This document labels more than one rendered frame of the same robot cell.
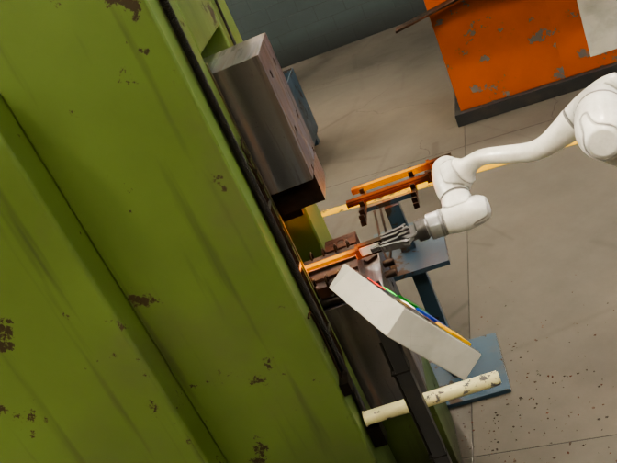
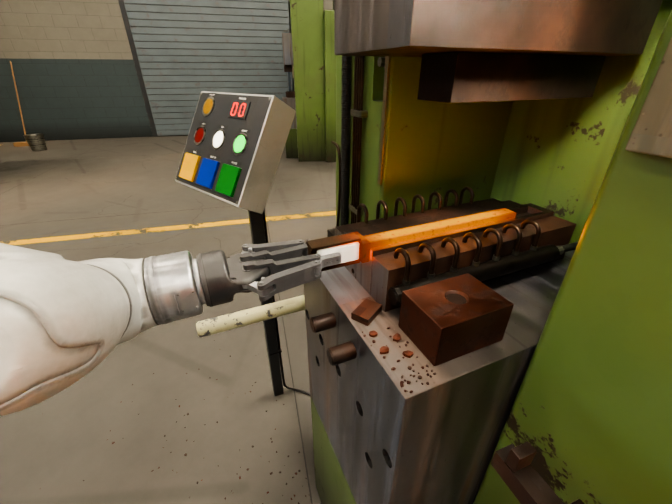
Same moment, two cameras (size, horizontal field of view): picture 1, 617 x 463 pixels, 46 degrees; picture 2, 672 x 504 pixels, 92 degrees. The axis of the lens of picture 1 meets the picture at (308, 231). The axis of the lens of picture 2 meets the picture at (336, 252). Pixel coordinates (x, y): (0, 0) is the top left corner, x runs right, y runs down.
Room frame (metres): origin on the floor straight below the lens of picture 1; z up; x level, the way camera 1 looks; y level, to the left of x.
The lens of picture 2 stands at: (2.56, -0.43, 1.24)
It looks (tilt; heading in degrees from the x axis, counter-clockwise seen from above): 29 degrees down; 145
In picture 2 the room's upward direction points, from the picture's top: straight up
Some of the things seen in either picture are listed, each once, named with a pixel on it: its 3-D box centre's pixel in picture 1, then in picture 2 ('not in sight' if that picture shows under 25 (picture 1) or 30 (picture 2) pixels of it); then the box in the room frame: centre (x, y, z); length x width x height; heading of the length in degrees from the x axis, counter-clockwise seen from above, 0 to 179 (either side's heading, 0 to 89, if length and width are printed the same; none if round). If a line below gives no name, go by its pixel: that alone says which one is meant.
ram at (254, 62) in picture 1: (228, 124); not in sight; (2.26, 0.09, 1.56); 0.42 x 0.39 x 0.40; 78
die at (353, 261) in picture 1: (302, 286); (451, 238); (2.22, 0.10, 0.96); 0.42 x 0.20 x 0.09; 78
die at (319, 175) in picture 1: (259, 197); (493, 17); (2.22, 0.10, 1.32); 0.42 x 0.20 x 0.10; 78
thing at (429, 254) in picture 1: (409, 248); not in sight; (2.64, -0.34, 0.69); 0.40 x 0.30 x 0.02; 165
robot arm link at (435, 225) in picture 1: (435, 224); (178, 285); (2.15, -0.39, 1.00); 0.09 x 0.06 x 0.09; 168
